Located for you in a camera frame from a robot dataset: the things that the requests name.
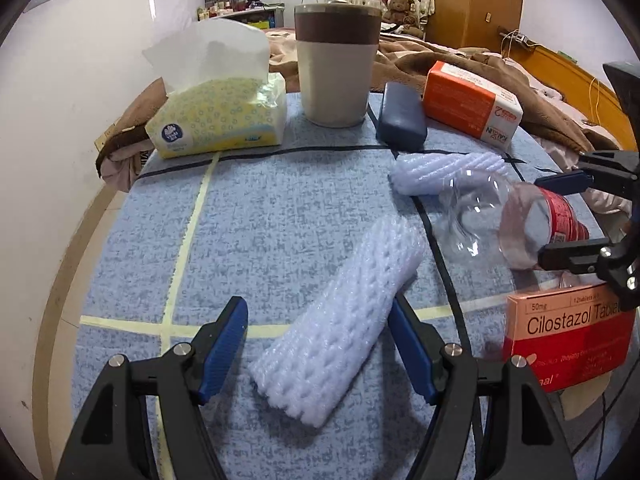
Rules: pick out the brown teddy bear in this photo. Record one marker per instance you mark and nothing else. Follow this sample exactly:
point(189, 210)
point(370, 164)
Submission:
point(403, 17)

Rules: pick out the orange wooden wardrobe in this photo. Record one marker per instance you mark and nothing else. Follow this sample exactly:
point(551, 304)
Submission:
point(473, 23)

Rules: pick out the white foam fruit net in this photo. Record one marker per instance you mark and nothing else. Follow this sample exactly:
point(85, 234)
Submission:
point(307, 371)

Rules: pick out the white orange tissue box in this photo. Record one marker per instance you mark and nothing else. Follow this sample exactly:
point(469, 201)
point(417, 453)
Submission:
point(471, 104)

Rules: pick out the red cilostazol tablet box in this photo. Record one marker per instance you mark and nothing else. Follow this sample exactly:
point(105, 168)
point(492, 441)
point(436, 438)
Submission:
point(568, 335)

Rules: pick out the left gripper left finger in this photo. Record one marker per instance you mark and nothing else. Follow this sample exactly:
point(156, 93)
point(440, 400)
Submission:
point(215, 347)

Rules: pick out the yellow tissue pack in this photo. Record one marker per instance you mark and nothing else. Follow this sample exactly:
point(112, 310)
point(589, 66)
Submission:
point(221, 95)

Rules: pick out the dark blue glasses case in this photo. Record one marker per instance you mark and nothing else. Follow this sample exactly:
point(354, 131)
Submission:
point(401, 120)

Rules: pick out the brown fleece blanket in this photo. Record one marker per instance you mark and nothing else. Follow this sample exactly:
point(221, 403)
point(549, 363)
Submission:
point(407, 61)

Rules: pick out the brown white cup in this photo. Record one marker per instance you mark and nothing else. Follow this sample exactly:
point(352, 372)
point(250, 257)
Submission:
point(336, 44)

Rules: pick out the blue table cloth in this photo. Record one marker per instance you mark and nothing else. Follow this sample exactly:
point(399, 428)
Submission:
point(274, 227)

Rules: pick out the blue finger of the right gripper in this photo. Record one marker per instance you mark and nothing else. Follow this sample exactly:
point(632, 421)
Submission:
point(573, 182)
point(579, 256)

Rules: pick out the cluttered side desk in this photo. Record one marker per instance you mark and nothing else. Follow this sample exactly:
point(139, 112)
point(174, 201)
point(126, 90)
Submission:
point(263, 17)

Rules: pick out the orange wooden headboard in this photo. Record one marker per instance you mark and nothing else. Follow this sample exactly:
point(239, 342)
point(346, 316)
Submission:
point(588, 94)

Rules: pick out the clear plastic bottle red cap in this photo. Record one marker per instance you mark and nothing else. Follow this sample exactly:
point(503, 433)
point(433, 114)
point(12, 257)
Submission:
point(488, 220)

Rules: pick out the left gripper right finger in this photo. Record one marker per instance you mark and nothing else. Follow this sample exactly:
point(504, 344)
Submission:
point(419, 345)

